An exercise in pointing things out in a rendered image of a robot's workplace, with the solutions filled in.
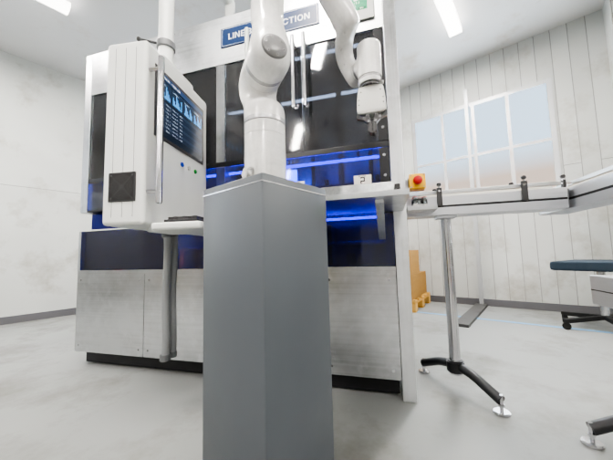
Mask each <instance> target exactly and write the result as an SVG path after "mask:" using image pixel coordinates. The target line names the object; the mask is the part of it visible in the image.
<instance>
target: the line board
mask: <svg viewBox="0 0 613 460"><path fill-rule="evenodd" d="M317 24H319V4H318V3H315V4H312V5H306V6H303V7H299V8H296V9H293V10H289V11H285V12H284V27H285V31H286V32H288V31H292V30H296V29H299V28H303V27H307V26H313V25H317ZM245 27H248V28H249V37H251V35H252V24H251V21H250V22H246V23H242V24H240V25H236V26H230V27H227V28H224V29H221V48H225V47H230V46H234V45H238V44H242V43H244V28H245Z"/></svg>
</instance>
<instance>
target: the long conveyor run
mask: <svg viewBox="0 0 613 460"><path fill-rule="evenodd" d="M559 177H560V178H561V179H562V181H561V185H559V186H557V187H555V188H560V187H567V189H568V196H569V204H570V207H569V208H566V209H562V210H558V211H554V212H540V213H539V215H552V214H572V213H576V212H580V211H585V210H589V209H594V208H598V207H602V206H607V205H612V204H613V165H611V166H609V167H607V168H604V169H602V170H599V171H596V172H593V173H591V174H588V175H585V176H583V177H580V178H578V179H575V180H573V181H571V182H566V179H564V178H565V177H566V176H565V175H564V174H562V175H560V176H559Z"/></svg>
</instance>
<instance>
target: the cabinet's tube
mask: <svg viewBox="0 0 613 460"><path fill-rule="evenodd" d="M136 39H137V40H138V41H148V42H149V43H152V44H156V48H157V49H158V53H159V54H163V55H165V57H166V58H167V59H169V60H170V62H171V63H172V64H173V65H174V66H175V67H176V65H175V64H174V63H173V56H174V54H175V50H176V46H175V44H174V0H159V38H158V39H157V41H152V40H149V39H144V38H141V37H136ZM176 68H177V67H176Z"/></svg>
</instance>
